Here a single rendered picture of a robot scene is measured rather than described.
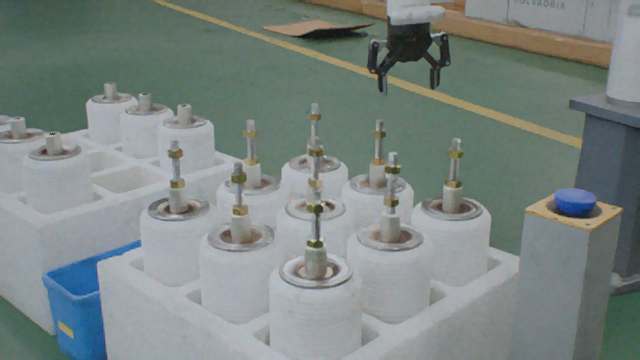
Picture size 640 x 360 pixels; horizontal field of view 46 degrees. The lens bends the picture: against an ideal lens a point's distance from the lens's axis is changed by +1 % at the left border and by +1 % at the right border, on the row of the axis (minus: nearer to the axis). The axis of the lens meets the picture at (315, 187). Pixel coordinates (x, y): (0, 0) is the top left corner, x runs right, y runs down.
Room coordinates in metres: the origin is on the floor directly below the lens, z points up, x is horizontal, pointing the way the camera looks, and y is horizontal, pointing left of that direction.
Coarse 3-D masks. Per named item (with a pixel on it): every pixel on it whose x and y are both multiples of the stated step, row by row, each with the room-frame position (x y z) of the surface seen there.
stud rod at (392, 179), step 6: (390, 156) 0.75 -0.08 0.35; (396, 156) 0.75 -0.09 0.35; (390, 162) 0.75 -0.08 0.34; (396, 162) 0.75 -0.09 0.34; (390, 180) 0.75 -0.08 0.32; (396, 180) 0.76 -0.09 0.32; (390, 186) 0.75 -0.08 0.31; (396, 186) 0.76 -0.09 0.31; (390, 192) 0.75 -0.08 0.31; (390, 198) 0.75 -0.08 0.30; (390, 210) 0.75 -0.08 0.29
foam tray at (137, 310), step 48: (144, 288) 0.77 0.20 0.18; (192, 288) 0.77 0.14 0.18; (432, 288) 0.77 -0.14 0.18; (480, 288) 0.77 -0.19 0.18; (144, 336) 0.77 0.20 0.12; (192, 336) 0.70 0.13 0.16; (240, 336) 0.67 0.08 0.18; (384, 336) 0.67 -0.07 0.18; (432, 336) 0.69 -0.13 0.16; (480, 336) 0.76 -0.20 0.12
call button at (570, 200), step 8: (560, 192) 0.69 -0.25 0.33; (568, 192) 0.69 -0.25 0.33; (576, 192) 0.69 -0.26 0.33; (584, 192) 0.69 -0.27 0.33; (560, 200) 0.68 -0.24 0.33; (568, 200) 0.68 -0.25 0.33; (576, 200) 0.67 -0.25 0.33; (584, 200) 0.67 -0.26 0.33; (592, 200) 0.68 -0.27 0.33; (560, 208) 0.68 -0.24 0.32; (568, 208) 0.68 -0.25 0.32; (576, 208) 0.67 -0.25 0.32; (584, 208) 0.67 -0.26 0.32
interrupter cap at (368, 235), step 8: (368, 224) 0.78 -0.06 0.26; (376, 224) 0.79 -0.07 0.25; (408, 224) 0.79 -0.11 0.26; (360, 232) 0.76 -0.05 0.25; (368, 232) 0.76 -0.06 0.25; (376, 232) 0.77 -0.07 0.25; (400, 232) 0.77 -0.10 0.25; (408, 232) 0.77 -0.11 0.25; (416, 232) 0.77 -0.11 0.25; (360, 240) 0.74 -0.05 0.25; (368, 240) 0.74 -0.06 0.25; (376, 240) 0.75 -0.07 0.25; (384, 240) 0.75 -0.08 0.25; (400, 240) 0.75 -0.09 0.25; (408, 240) 0.74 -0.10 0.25; (416, 240) 0.74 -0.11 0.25; (376, 248) 0.72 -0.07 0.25; (384, 248) 0.72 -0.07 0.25; (392, 248) 0.72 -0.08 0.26; (400, 248) 0.72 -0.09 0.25; (408, 248) 0.72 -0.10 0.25
